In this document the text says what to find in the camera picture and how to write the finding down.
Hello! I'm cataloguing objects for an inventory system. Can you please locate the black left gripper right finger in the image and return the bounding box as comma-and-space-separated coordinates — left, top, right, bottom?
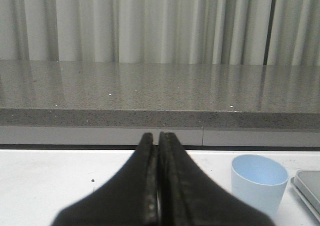
157, 132, 274, 225

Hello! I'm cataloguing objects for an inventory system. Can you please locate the silver electronic kitchen scale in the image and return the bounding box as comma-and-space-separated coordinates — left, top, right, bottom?
290, 170, 320, 221

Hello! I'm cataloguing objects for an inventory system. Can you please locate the grey stone counter ledge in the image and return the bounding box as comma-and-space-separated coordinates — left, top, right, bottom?
0, 60, 320, 131

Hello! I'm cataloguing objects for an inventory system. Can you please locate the white pleated curtain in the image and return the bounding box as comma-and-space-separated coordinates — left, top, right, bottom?
0, 0, 320, 66

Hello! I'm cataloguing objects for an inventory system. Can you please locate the light blue plastic cup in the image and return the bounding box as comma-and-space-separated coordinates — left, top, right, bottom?
231, 154, 289, 218

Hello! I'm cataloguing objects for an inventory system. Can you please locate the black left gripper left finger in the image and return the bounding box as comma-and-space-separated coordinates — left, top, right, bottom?
53, 133, 158, 225

